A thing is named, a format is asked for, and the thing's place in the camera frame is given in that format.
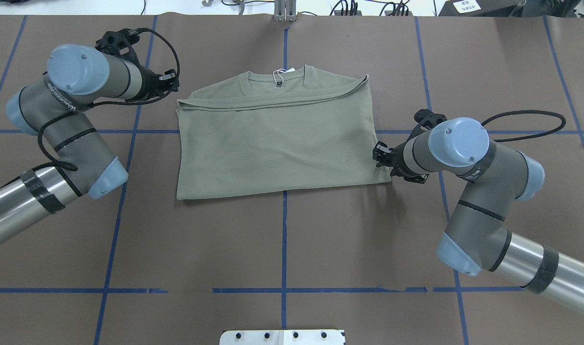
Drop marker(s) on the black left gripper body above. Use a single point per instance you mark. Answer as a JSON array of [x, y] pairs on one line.
[[151, 85]]

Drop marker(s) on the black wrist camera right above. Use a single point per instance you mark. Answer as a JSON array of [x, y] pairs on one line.
[[426, 121]]

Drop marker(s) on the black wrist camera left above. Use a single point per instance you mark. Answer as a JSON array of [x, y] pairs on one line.
[[120, 44]]

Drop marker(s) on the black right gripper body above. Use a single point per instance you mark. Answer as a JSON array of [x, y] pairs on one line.
[[398, 156]]

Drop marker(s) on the olive green long-sleeve shirt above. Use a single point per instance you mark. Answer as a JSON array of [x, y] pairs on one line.
[[242, 136]]

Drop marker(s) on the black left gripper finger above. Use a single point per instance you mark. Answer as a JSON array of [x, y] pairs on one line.
[[172, 86], [169, 75]]

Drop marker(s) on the white paper hang tag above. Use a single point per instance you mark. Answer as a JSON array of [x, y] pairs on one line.
[[278, 76]]

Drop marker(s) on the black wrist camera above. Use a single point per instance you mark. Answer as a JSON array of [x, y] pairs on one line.
[[426, 121], [120, 44]]

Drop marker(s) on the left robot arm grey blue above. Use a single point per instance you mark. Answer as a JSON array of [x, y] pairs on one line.
[[54, 110]]

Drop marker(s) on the brown table cover mat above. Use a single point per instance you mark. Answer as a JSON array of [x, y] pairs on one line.
[[142, 267]]

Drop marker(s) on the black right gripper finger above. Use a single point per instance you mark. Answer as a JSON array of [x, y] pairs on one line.
[[382, 161], [380, 150]]

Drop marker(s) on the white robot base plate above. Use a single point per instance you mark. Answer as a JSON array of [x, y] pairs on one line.
[[284, 337]]

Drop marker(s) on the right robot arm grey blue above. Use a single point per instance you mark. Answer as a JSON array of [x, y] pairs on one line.
[[475, 239]]

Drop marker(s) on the black box with white label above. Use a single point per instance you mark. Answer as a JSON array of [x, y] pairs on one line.
[[479, 8]]

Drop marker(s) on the grey aluminium frame post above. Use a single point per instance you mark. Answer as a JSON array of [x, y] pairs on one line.
[[285, 11]]

